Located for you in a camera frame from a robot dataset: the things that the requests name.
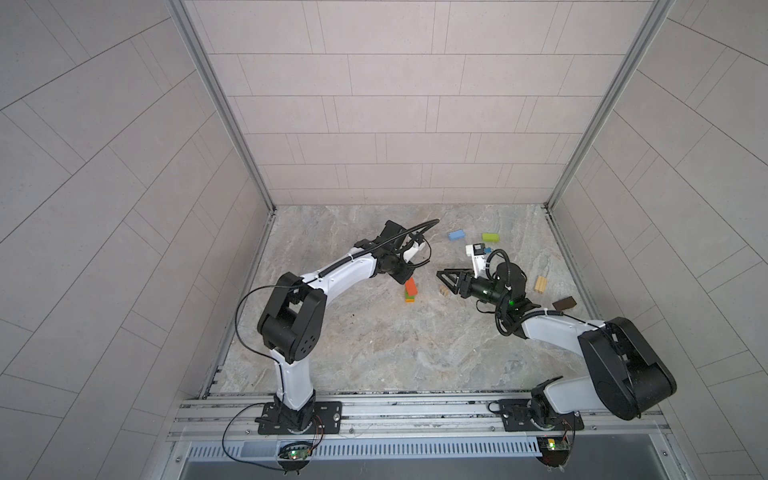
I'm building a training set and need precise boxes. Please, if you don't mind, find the red wood block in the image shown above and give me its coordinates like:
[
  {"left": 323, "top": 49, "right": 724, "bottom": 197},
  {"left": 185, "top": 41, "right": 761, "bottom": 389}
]
[{"left": 405, "top": 278, "right": 418, "bottom": 297}]

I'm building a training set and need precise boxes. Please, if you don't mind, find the light blue wood block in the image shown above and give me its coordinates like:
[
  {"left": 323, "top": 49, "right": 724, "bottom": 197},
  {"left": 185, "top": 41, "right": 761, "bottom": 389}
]
[{"left": 448, "top": 230, "right": 466, "bottom": 241}]

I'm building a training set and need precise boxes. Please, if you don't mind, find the lime green wood block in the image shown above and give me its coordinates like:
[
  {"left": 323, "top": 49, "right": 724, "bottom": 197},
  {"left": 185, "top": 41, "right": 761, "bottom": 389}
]
[{"left": 482, "top": 232, "right": 500, "bottom": 243}]

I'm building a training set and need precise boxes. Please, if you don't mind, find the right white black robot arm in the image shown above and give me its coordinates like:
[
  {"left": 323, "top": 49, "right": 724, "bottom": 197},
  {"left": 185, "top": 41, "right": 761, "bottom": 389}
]
[{"left": 436, "top": 244, "right": 677, "bottom": 431}]

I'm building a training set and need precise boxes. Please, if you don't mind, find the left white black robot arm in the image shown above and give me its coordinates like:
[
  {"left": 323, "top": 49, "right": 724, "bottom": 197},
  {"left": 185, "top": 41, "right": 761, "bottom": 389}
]
[{"left": 257, "top": 219, "right": 439, "bottom": 433}]

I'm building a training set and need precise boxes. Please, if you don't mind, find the natural tan wood block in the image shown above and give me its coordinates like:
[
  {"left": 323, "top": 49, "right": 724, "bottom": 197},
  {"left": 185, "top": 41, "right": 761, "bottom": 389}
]
[{"left": 534, "top": 276, "right": 548, "bottom": 294}]

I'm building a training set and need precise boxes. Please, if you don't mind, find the dark brown wood block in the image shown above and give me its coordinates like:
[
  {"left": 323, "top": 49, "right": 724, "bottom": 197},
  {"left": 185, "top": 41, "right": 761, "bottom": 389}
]
[{"left": 552, "top": 296, "right": 578, "bottom": 311}]

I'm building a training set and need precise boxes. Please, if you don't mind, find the left green circuit board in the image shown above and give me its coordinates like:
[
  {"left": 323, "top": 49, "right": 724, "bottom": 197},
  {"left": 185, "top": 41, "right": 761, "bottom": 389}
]
[{"left": 277, "top": 441, "right": 314, "bottom": 472}]

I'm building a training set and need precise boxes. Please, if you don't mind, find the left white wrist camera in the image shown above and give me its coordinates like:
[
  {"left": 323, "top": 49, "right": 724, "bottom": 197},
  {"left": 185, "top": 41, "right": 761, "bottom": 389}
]
[{"left": 402, "top": 241, "right": 426, "bottom": 263}]

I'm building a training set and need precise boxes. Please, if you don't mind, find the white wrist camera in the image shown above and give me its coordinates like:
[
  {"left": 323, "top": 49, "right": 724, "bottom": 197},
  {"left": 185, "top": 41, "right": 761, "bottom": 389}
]
[
  {"left": 402, "top": 241, "right": 426, "bottom": 263},
  {"left": 465, "top": 243, "right": 491, "bottom": 278}
]

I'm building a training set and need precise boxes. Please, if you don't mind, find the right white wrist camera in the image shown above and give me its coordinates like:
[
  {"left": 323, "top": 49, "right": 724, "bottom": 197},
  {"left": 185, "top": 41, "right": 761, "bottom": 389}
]
[{"left": 465, "top": 243, "right": 491, "bottom": 278}]

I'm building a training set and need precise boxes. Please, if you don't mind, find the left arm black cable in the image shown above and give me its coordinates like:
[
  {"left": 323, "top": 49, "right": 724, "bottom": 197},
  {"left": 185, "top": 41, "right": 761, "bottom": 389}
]
[{"left": 233, "top": 284, "right": 289, "bottom": 373}]

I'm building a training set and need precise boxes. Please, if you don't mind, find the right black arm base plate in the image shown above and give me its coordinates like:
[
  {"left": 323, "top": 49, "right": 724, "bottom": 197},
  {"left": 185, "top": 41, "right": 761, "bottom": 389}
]
[{"left": 488, "top": 399, "right": 584, "bottom": 432}]

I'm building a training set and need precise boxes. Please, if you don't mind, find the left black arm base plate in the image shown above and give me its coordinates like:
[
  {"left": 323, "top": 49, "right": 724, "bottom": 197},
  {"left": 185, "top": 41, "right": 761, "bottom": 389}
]
[{"left": 256, "top": 400, "right": 342, "bottom": 435}]

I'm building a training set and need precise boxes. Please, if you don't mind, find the aluminium mounting rail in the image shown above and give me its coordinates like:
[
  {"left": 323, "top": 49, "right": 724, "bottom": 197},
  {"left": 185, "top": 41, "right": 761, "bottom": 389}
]
[{"left": 161, "top": 391, "right": 672, "bottom": 443}]

